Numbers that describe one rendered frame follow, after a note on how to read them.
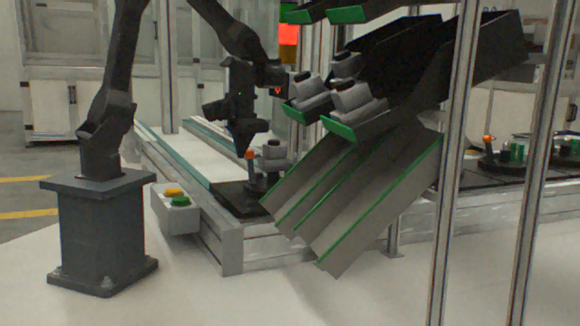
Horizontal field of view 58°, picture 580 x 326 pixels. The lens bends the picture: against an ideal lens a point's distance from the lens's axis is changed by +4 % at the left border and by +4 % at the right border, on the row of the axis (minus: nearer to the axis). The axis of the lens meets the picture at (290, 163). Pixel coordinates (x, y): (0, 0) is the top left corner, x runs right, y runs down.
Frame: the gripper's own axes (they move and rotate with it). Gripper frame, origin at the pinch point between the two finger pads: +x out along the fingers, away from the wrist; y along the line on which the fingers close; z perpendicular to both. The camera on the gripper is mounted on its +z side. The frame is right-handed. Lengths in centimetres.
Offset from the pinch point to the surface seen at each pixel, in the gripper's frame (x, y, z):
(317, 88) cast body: -15.4, 30.7, -2.1
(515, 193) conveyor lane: 13, 16, -69
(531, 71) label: -19, 48, -30
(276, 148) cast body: 1.1, 2.1, -8.1
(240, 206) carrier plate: 12.3, 7.8, 2.5
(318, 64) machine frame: -14, -79, -62
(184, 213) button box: 14.6, 2.0, 13.2
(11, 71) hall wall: 49, -811, 73
